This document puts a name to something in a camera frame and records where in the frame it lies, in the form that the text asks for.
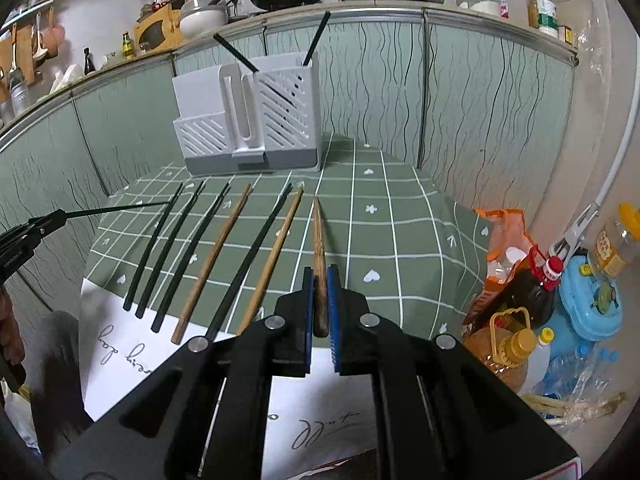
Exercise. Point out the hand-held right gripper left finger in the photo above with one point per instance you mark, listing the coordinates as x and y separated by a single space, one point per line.
309 290

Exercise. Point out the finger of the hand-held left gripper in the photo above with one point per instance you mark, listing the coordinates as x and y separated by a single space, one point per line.
42 234
50 217

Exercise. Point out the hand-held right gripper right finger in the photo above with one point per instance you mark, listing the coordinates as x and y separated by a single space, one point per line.
334 290

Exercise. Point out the dark brown wooden chopstick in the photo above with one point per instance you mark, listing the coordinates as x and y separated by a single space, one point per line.
319 260

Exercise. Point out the light brown wooden chopstick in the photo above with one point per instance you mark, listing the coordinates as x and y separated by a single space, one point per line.
272 260
212 265

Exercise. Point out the black chopstick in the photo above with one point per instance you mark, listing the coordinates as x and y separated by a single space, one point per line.
250 260
235 52
316 40
120 208
152 250
192 255
170 252

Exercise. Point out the white grey utensil holder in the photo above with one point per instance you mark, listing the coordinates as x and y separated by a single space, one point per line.
250 120

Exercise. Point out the person's left hand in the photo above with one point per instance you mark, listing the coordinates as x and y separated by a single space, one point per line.
9 325

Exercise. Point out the green checked tablecloth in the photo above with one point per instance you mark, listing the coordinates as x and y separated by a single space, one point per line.
380 240

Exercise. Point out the hanging metal strainer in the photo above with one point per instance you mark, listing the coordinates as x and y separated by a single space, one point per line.
16 87

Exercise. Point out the stack of white bowls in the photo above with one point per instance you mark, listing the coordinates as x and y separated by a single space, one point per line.
67 77

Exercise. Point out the small dark sauce bottle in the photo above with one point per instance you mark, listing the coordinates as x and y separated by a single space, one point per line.
89 62

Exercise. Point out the hanging wooden board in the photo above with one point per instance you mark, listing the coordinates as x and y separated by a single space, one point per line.
22 55

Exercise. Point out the orange plastic bag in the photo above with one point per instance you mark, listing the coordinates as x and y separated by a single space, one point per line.
505 240

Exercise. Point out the cooking oil bottle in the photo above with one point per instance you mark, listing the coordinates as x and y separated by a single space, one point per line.
502 355

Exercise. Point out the small green bottle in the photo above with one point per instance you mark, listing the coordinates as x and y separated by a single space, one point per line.
127 45

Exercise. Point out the dark bottle with red cap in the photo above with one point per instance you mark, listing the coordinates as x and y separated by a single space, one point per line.
530 292

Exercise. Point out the yellow wooden box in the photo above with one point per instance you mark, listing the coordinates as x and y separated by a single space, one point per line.
155 30

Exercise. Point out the clear water bottle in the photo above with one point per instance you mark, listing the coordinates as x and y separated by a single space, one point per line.
575 365

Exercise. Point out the white pot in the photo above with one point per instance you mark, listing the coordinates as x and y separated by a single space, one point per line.
202 16

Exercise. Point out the blue plastic toy box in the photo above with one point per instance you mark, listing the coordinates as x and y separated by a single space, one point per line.
592 300

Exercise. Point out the glass jar with yellow lid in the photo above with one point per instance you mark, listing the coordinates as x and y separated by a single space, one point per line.
615 240

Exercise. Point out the white pipe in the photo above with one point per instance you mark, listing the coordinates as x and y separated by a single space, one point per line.
617 160

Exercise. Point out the green label bottle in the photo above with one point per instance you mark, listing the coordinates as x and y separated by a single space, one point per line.
546 10

